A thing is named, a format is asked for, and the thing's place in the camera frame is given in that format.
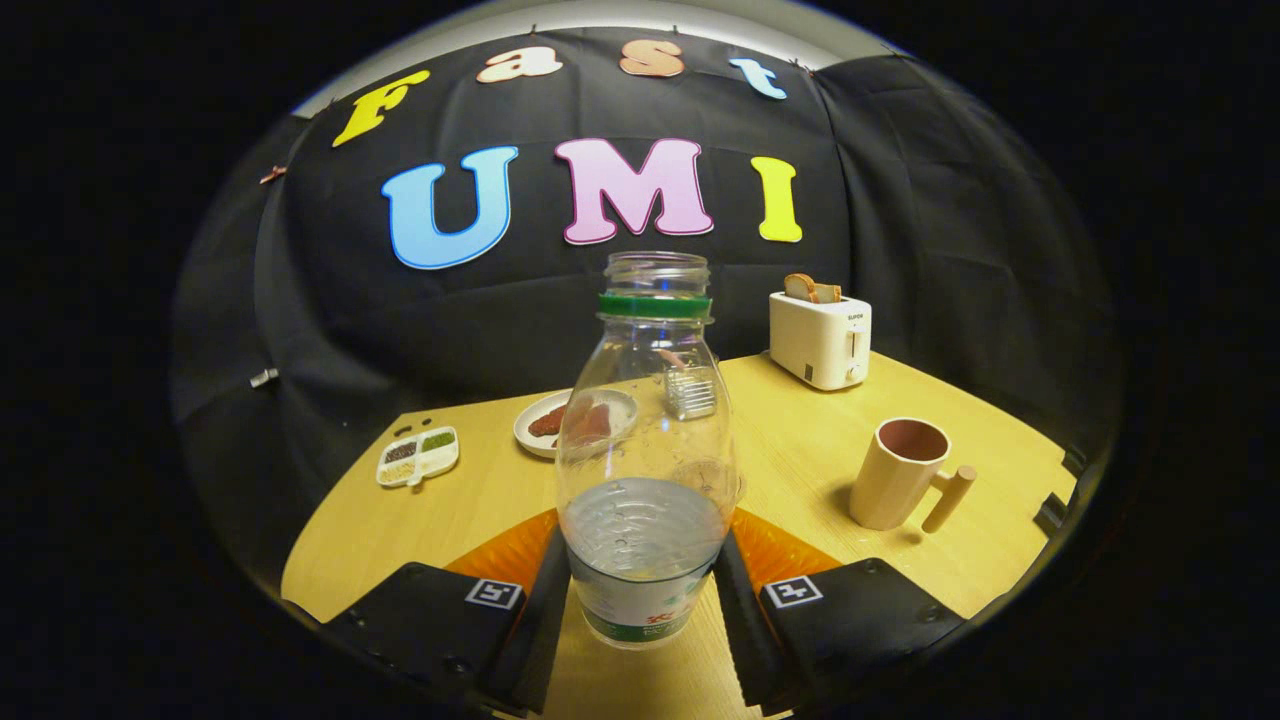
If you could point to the wooden table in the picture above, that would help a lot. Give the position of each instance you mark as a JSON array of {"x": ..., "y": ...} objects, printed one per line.
[{"x": 800, "y": 470}]

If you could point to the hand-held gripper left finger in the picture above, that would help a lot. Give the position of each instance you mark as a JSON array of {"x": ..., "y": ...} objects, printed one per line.
[{"x": 545, "y": 620}]

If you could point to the brown meat steak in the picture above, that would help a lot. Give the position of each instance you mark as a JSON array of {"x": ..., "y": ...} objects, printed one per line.
[
  {"x": 546, "y": 422},
  {"x": 590, "y": 425}
]

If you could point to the white divided condiment tray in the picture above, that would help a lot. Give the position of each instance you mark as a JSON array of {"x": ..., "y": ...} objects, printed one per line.
[{"x": 418, "y": 458}]

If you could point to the clear plastic juice bottle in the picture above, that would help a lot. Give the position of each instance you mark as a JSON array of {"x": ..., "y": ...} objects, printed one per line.
[{"x": 645, "y": 560}]

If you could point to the cream cup with brown inside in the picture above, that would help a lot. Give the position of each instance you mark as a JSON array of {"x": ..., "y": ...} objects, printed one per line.
[{"x": 890, "y": 480}]

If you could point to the pink striped stick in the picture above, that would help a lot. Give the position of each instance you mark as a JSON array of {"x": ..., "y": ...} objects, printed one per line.
[{"x": 672, "y": 358}]

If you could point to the silver cloth clip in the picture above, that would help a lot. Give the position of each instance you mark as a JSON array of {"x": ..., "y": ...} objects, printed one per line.
[{"x": 264, "y": 378}]

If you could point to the cream toaster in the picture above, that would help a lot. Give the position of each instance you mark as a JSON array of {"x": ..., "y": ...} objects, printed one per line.
[{"x": 815, "y": 345}]

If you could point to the black backdrop cloth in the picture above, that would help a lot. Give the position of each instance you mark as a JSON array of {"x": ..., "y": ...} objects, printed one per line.
[{"x": 400, "y": 320}]

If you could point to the toast bread slice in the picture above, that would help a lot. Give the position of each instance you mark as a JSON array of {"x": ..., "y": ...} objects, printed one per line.
[
  {"x": 799, "y": 288},
  {"x": 829, "y": 293}
]

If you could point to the black table edge clamp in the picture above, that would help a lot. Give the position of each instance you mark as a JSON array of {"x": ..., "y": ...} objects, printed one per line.
[
  {"x": 1051, "y": 514},
  {"x": 1073, "y": 461}
]

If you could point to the white round plate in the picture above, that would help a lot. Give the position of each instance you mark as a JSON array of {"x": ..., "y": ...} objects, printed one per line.
[{"x": 535, "y": 445}]

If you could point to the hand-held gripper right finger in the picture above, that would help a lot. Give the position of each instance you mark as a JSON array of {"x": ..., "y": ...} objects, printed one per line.
[{"x": 740, "y": 630}]

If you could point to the orange cloth clip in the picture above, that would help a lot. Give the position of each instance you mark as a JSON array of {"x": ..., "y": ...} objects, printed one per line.
[{"x": 272, "y": 175}]

